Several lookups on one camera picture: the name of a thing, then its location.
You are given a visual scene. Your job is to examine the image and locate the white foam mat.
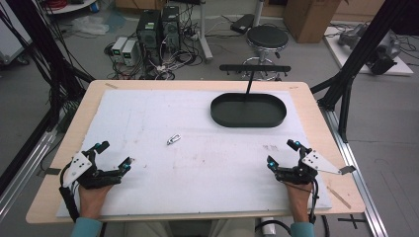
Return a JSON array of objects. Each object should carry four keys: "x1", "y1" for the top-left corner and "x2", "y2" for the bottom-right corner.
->
[{"x1": 55, "y1": 89, "x2": 333, "y2": 219}]

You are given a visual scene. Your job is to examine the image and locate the black computer tower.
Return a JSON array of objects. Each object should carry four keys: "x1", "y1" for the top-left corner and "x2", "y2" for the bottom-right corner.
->
[
  {"x1": 135, "y1": 9, "x2": 163, "y2": 65},
  {"x1": 161, "y1": 5, "x2": 181, "y2": 50}
]

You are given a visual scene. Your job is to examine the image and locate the black tape cross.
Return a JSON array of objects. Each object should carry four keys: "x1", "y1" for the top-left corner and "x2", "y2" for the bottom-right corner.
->
[{"x1": 337, "y1": 213, "x2": 368, "y2": 230}]

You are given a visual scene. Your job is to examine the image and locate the black round stool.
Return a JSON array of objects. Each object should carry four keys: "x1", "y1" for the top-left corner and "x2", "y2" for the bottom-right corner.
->
[{"x1": 241, "y1": 25, "x2": 291, "y2": 82}]

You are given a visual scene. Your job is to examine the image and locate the white cylinder under table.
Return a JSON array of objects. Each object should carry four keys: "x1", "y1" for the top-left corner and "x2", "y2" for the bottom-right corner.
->
[{"x1": 260, "y1": 216, "x2": 277, "y2": 237}]

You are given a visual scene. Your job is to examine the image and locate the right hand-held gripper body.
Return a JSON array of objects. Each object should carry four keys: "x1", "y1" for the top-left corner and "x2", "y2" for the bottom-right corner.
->
[{"x1": 275, "y1": 149, "x2": 358, "y2": 186}]

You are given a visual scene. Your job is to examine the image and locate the aluminium rail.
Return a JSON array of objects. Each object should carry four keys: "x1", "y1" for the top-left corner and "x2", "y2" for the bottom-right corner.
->
[
  {"x1": 320, "y1": 107, "x2": 389, "y2": 237},
  {"x1": 0, "y1": 129, "x2": 58, "y2": 220}
]

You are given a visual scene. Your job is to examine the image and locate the white floor board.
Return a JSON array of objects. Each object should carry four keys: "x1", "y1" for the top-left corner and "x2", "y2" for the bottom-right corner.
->
[{"x1": 323, "y1": 25, "x2": 414, "y2": 77}]

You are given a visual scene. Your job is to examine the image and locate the thin wooden stick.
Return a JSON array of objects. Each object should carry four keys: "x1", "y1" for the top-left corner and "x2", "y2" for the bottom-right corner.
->
[{"x1": 326, "y1": 186, "x2": 353, "y2": 210}]

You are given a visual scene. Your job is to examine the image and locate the white power supply unit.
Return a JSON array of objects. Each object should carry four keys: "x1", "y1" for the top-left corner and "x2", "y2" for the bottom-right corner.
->
[
  {"x1": 111, "y1": 37, "x2": 128, "y2": 63},
  {"x1": 122, "y1": 39, "x2": 138, "y2": 67}
]

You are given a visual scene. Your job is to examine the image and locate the brown cardboard box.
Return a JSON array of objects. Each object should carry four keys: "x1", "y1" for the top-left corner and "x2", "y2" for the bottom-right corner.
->
[{"x1": 283, "y1": 0, "x2": 344, "y2": 44}]

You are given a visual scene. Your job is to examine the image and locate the grey robot device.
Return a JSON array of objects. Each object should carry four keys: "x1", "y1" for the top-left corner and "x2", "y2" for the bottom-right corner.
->
[{"x1": 337, "y1": 23, "x2": 403, "y2": 76}]

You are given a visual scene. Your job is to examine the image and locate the person's right hand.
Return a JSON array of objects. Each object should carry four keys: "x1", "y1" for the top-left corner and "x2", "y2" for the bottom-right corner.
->
[{"x1": 285, "y1": 181, "x2": 314, "y2": 223}]

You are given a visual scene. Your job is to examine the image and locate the person's legs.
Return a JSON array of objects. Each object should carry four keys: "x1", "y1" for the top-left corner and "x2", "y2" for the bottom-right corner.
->
[{"x1": 123, "y1": 218, "x2": 258, "y2": 237}]

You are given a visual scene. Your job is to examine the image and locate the black sleeved gripper cable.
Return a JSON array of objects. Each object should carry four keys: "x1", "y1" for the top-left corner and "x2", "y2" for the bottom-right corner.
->
[{"x1": 58, "y1": 163, "x2": 81, "y2": 223}]

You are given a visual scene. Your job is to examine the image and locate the black tray stand with bar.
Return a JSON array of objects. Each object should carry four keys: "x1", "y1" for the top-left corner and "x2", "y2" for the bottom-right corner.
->
[{"x1": 209, "y1": 63, "x2": 293, "y2": 128}]

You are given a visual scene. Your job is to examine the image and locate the white metal stand leg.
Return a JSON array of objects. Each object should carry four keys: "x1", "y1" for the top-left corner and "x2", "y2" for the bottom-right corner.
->
[{"x1": 197, "y1": 0, "x2": 214, "y2": 64}]

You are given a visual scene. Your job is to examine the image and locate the person's left hand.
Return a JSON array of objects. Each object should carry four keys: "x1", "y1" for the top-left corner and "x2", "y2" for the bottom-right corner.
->
[{"x1": 77, "y1": 182, "x2": 115, "y2": 220}]

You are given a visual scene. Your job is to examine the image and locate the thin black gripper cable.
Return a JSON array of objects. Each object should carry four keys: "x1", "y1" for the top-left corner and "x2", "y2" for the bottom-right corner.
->
[{"x1": 307, "y1": 177, "x2": 320, "y2": 225}]

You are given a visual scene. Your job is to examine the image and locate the clear plastic bag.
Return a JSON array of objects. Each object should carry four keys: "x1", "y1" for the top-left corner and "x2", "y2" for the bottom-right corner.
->
[{"x1": 70, "y1": 15, "x2": 111, "y2": 36}]

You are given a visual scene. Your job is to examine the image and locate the tangle of floor cables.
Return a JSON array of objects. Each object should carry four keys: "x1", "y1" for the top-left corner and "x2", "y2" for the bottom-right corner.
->
[{"x1": 104, "y1": 19, "x2": 206, "y2": 81}]

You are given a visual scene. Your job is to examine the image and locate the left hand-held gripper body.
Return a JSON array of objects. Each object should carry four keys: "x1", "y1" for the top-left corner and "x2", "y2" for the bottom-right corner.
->
[{"x1": 62, "y1": 151, "x2": 123, "y2": 191}]

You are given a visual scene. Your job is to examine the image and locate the small silver metal clip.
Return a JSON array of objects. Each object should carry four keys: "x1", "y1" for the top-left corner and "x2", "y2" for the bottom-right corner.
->
[{"x1": 166, "y1": 132, "x2": 182, "y2": 146}]

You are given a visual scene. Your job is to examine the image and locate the black metal frame strut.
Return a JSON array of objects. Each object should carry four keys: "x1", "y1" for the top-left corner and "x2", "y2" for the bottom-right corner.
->
[
  {"x1": 309, "y1": 0, "x2": 419, "y2": 143},
  {"x1": 0, "y1": 0, "x2": 97, "y2": 132}
]

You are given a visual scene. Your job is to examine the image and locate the round white table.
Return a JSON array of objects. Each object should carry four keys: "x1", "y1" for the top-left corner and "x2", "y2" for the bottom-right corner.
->
[{"x1": 43, "y1": 0, "x2": 100, "y2": 16}]

